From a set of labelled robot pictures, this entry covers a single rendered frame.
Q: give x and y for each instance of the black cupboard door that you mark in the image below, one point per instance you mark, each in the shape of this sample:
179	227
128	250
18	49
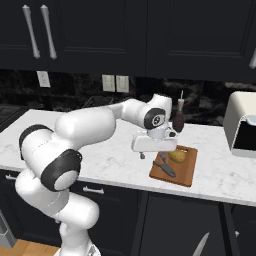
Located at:
13	33
100	33
200	36
245	230
180	226

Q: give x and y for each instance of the white wall outlet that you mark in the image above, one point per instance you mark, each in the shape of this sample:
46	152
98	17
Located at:
108	83
122	84
43	79

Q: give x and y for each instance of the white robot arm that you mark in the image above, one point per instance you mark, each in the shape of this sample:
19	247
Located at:
83	128

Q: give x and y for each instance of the black hob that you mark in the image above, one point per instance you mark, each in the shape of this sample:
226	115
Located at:
8	115

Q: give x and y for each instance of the black lower cupboard door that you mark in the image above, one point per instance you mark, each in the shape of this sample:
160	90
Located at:
180	226
245	230

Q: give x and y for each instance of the black drawer front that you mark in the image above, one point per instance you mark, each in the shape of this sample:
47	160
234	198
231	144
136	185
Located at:
116	196
8	186

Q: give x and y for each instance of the dark brown bottle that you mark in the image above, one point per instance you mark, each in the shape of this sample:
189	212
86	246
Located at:
178	120

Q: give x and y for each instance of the black upper cupboard door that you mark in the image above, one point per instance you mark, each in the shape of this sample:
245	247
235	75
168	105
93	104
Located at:
100	33
13	33
200	36

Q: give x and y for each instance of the brown wooden cutting board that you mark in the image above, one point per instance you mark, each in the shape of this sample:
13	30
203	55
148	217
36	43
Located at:
181	171

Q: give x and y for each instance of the yellow potato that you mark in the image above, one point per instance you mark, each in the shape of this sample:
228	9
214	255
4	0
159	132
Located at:
177	156

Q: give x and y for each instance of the white toaster oven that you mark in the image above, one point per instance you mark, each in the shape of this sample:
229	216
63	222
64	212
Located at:
238	120

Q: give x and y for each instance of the grey oven front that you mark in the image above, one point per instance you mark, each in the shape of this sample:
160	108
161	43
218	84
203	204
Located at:
6	233

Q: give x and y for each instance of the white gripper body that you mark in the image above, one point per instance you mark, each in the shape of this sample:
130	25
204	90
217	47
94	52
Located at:
155	144

